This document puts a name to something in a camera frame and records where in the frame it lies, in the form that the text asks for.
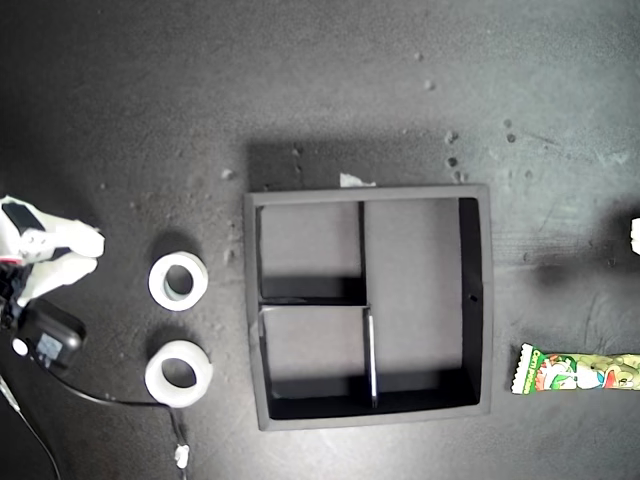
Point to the white tape roll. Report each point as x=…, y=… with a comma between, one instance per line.
x=157, y=285
x=155, y=382

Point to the green printed snack bar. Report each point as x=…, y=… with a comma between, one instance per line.
x=570, y=372

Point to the black tray with wells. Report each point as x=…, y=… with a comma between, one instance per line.
x=415, y=280

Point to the white paper scrap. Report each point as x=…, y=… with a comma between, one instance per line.
x=352, y=180

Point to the small black camera box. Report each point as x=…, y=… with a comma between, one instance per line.
x=50, y=335

